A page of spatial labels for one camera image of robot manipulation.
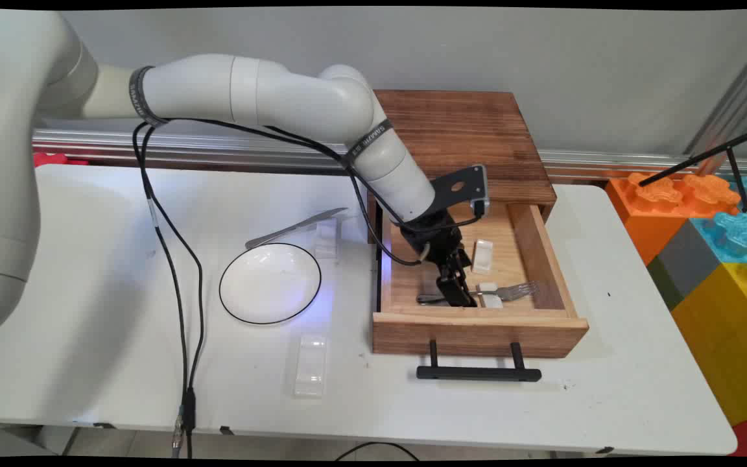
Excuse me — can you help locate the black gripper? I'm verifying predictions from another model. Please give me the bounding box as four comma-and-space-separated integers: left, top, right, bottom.
401, 210, 479, 307

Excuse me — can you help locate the silver serrated table knife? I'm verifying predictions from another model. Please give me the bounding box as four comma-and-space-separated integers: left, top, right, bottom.
245, 208, 349, 250

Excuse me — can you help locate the white ceramic cutlery rest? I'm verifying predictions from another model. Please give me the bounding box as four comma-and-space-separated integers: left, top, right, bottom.
477, 281, 504, 309
471, 239, 495, 274
293, 333, 328, 398
313, 218, 340, 261

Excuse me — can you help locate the silver metal fork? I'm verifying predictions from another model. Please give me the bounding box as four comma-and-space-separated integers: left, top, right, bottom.
416, 280, 541, 306

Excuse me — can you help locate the dark wooden cabinet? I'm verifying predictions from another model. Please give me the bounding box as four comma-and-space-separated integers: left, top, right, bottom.
366, 90, 558, 245

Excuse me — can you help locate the white plate with black rim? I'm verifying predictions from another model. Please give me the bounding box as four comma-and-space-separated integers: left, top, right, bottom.
219, 243, 323, 326

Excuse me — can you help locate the orange toy building block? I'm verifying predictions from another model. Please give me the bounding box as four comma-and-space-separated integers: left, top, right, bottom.
605, 171, 741, 267

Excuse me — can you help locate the grey toy building block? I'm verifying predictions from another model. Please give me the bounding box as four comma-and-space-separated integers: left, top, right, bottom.
646, 219, 725, 311

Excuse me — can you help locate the yellow toy building block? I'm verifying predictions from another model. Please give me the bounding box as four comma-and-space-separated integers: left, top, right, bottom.
670, 257, 747, 449

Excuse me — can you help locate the black tripod stand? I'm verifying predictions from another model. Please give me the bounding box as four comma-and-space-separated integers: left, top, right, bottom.
637, 123, 747, 225

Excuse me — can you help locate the blue toy building block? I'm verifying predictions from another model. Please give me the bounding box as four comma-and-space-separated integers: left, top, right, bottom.
691, 174, 747, 264

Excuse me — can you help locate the slanted aluminium profile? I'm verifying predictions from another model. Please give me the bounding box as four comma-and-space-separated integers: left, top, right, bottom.
683, 31, 747, 158

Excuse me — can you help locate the red plastic object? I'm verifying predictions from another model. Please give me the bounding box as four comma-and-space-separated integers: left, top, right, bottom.
32, 152, 89, 169

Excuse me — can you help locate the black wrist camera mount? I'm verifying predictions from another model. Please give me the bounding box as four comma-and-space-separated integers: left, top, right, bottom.
431, 165, 492, 216

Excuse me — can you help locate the black drawer handle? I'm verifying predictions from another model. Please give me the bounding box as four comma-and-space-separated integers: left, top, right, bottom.
416, 340, 543, 383

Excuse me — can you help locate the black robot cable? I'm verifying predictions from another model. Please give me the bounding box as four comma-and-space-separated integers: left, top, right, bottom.
143, 117, 482, 448
132, 121, 194, 455

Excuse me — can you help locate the black cable loop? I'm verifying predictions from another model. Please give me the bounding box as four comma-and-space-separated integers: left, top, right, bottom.
335, 442, 421, 462

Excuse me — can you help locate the aluminium rail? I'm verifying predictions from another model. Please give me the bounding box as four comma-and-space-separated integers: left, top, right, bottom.
31, 128, 747, 186

